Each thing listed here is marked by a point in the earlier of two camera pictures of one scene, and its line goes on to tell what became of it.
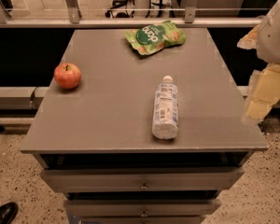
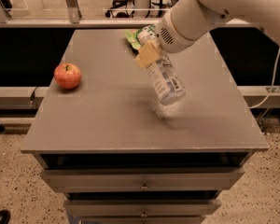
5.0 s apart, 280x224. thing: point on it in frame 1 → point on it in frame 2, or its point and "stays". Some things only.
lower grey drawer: [141, 207] stays
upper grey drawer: [133, 179] stays
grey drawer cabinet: [94, 141] stays
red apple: [67, 76] stays
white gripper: [273, 42] → [170, 40]
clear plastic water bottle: [165, 110] → [162, 74]
